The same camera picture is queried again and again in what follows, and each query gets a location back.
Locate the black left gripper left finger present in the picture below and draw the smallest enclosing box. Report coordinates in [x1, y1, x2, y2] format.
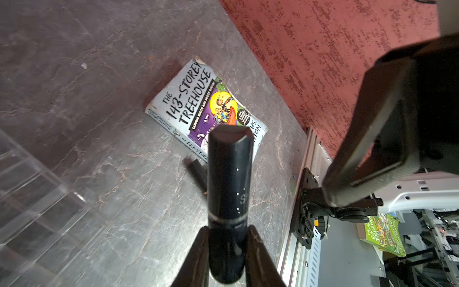
[171, 226, 209, 287]

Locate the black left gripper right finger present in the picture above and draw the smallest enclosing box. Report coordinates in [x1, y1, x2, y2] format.
[245, 226, 286, 287]

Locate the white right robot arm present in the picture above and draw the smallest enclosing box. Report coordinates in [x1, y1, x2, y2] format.
[322, 1, 459, 208]

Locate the clear acrylic lipstick organizer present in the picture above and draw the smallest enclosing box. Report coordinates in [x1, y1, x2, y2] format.
[1, 132, 108, 287]

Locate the green book in background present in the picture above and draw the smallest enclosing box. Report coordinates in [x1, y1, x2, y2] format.
[361, 214, 406, 258]

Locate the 143-Storey Treehouse book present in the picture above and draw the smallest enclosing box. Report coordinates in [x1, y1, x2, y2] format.
[145, 57, 268, 161]

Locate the aluminium mounting rail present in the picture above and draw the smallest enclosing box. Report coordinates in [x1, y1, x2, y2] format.
[277, 128, 331, 287]

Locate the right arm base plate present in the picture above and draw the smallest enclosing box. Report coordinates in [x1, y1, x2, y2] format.
[290, 167, 383, 249]

